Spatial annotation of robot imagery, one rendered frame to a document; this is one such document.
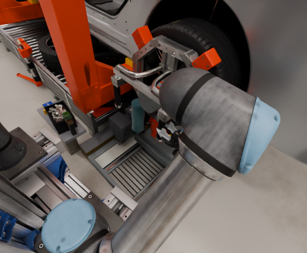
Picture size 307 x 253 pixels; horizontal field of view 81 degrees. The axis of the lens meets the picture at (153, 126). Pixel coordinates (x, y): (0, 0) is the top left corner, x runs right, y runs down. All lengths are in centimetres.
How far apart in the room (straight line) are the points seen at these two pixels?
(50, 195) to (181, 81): 73
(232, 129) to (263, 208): 163
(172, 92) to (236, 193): 157
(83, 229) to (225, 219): 136
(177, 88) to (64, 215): 38
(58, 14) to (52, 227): 89
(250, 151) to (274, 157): 197
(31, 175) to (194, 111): 81
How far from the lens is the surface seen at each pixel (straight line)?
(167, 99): 34
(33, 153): 92
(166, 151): 154
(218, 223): 167
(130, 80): 92
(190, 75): 33
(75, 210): 50
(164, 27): 105
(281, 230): 190
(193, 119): 31
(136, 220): 38
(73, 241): 48
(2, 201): 62
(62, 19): 109
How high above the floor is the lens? 151
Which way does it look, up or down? 49 degrees down
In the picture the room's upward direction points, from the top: 7 degrees clockwise
